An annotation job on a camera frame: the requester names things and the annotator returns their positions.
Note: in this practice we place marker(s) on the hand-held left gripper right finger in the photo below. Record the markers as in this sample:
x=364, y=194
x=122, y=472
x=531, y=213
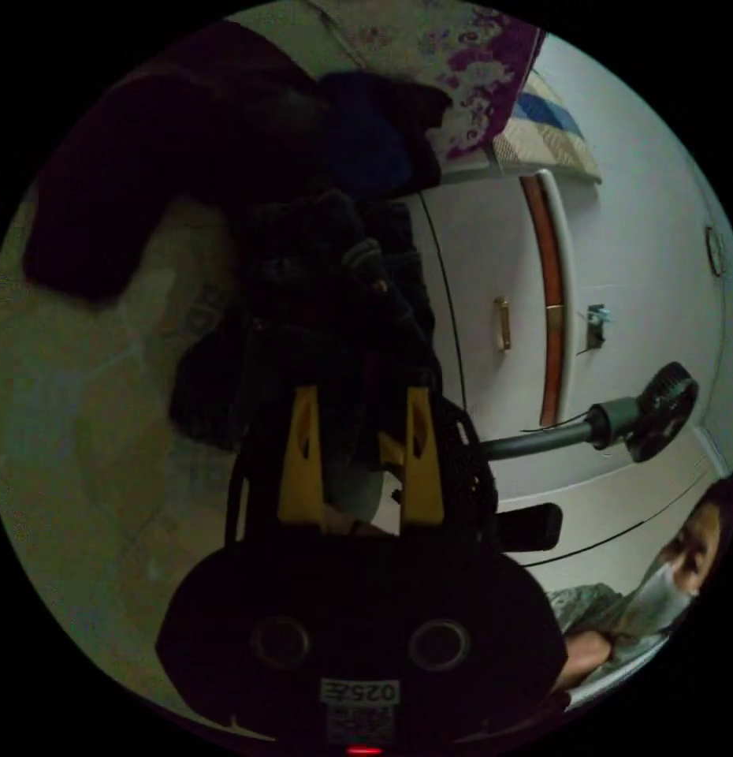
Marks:
x=424, y=479

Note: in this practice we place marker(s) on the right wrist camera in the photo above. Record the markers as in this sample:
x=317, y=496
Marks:
x=529, y=527

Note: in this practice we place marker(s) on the person's left forearm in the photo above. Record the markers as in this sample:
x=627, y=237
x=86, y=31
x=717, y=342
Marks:
x=586, y=656

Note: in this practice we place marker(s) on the blue jeans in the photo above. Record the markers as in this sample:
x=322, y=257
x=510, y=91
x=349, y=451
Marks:
x=319, y=307

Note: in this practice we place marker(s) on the pile of clothes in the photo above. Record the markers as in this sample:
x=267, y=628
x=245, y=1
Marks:
x=183, y=148

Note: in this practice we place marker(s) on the person's body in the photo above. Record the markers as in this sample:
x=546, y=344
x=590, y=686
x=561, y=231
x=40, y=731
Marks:
x=668, y=585

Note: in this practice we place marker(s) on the bed with floral sheet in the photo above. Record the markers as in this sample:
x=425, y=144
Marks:
x=77, y=443

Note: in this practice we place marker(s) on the white cupboard with brown trim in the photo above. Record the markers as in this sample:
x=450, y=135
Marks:
x=490, y=266

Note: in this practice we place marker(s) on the beige and blue pillow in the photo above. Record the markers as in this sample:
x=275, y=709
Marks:
x=550, y=136

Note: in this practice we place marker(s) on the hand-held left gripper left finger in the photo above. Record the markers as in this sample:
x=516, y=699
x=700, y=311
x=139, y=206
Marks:
x=295, y=473

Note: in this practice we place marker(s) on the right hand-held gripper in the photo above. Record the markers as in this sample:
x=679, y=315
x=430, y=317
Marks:
x=468, y=467

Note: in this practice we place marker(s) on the wall socket with plug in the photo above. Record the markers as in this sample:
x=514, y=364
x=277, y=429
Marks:
x=597, y=325

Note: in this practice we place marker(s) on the person's right hand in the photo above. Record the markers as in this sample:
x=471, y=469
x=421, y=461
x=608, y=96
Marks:
x=366, y=523

